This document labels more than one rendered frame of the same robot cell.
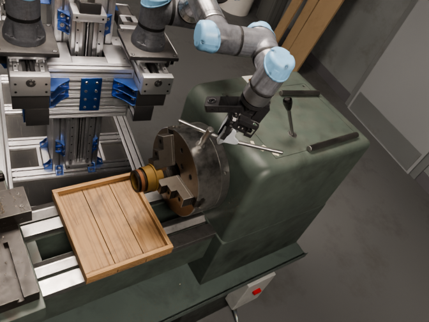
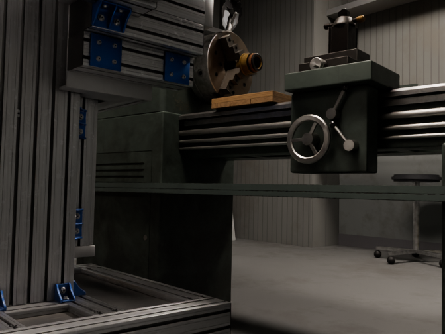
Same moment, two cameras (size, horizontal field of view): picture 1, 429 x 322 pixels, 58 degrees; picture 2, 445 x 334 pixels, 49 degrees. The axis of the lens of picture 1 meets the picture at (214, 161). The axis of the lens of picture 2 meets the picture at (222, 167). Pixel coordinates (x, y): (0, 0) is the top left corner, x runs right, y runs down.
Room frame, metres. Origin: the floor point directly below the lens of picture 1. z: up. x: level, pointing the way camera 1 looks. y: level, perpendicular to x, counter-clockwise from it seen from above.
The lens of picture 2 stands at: (1.02, 2.24, 0.54)
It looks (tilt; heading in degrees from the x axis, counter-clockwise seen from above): 3 degrees up; 268
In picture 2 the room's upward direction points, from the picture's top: 1 degrees clockwise
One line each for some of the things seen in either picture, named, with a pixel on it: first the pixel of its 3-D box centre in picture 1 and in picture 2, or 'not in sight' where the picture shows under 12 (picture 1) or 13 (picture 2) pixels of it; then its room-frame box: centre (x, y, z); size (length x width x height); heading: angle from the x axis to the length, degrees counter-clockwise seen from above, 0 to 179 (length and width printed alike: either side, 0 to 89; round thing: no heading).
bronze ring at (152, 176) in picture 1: (147, 178); (249, 63); (0.85, 0.18, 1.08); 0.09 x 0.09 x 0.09; 48
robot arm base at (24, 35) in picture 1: (23, 24); not in sight; (1.21, 0.86, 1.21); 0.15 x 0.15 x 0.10
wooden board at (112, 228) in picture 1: (112, 221); (267, 107); (0.78, 0.25, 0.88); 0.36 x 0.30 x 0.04; 48
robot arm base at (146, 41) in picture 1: (149, 32); not in sight; (1.52, 0.48, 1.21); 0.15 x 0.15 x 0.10
